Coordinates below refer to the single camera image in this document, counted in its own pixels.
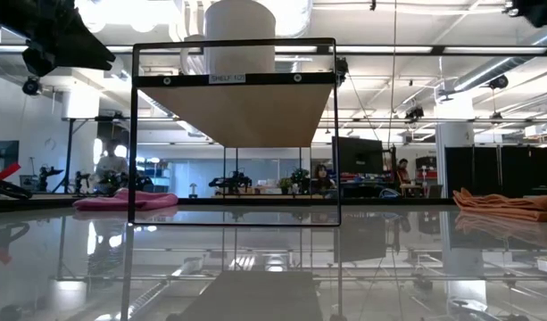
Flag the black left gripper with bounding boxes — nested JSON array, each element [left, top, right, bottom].
[[21, 11, 117, 78]]

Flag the white shelf label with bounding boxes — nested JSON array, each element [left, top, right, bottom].
[[208, 73, 247, 85]]

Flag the black round fixture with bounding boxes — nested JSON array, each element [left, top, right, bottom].
[[487, 73, 510, 91], [21, 76, 42, 97]]

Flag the person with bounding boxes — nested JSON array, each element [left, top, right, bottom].
[[94, 139, 131, 195], [394, 157, 413, 186], [312, 163, 337, 195]]

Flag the white mug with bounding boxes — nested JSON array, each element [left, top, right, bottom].
[[179, 0, 278, 76]]

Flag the pink cloth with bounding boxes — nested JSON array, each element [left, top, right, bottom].
[[71, 187, 180, 212]]

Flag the wooden board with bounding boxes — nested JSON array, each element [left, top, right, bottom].
[[128, 37, 343, 227]]

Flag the red and black tool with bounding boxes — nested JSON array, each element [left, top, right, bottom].
[[0, 161, 34, 201]]

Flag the green potted plant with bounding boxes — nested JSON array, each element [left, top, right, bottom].
[[289, 167, 311, 195]]

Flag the black monitor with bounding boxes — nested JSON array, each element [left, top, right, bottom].
[[331, 136, 385, 177]]

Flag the white column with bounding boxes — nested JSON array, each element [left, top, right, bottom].
[[434, 95, 476, 198]]

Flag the orange cloth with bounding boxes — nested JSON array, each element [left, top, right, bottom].
[[452, 186, 547, 224]]

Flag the silver ceiling duct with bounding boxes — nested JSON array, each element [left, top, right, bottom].
[[451, 27, 547, 93]]

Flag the black partition wall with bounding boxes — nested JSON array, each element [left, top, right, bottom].
[[444, 143, 547, 198]]

